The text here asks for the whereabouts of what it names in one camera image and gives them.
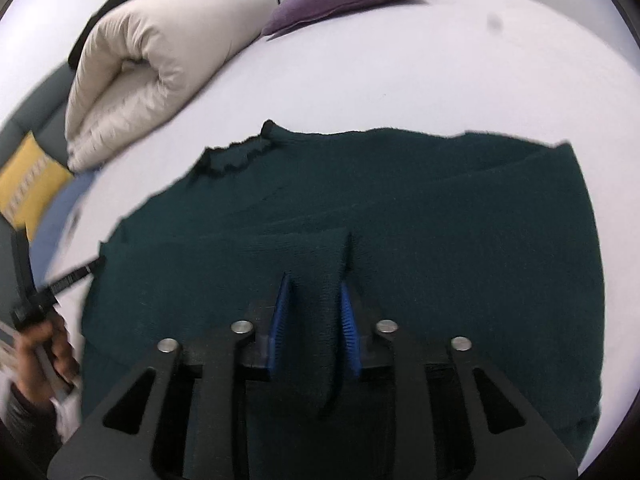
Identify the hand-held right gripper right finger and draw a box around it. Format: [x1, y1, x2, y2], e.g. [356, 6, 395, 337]
[340, 282, 581, 480]

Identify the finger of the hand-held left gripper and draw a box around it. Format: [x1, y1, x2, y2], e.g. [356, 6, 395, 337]
[47, 256, 107, 297]

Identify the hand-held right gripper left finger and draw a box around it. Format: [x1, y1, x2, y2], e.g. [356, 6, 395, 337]
[47, 272, 296, 480]

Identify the dark green knit sweater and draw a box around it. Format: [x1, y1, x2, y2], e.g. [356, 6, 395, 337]
[80, 120, 607, 480]

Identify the person's left hand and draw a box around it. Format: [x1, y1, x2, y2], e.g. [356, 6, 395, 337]
[14, 310, 82, 406]

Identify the blue pillow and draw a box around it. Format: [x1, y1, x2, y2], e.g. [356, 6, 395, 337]
[31, 172, 101, 281]

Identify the yellow patterned cushion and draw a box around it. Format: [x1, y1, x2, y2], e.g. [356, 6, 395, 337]
[0, 131, 75, 241]

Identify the grey upholstered headboard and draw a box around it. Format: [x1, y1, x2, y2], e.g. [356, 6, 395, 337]
[0, 62, 76, 356]

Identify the beige folded duvet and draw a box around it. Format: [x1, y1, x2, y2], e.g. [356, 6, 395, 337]
[65, 0, 279, 173]

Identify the white bed mattress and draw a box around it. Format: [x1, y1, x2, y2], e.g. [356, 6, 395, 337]
[45, 0, 640, 476]

